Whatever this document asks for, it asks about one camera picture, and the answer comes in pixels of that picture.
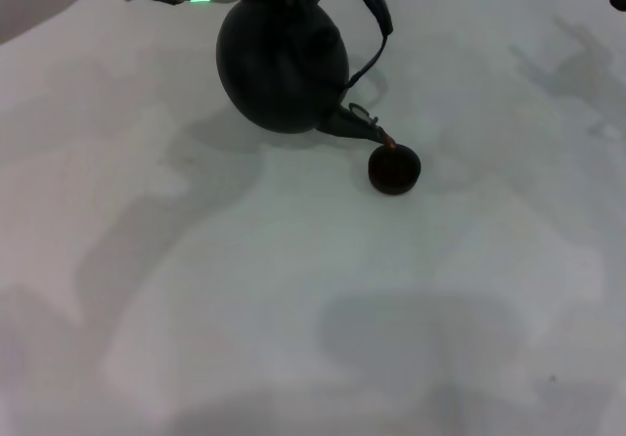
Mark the black round teapot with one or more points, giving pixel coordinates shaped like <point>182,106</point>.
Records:
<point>283,69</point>

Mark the small dark teacup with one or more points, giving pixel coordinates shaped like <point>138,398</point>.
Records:
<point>394,169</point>

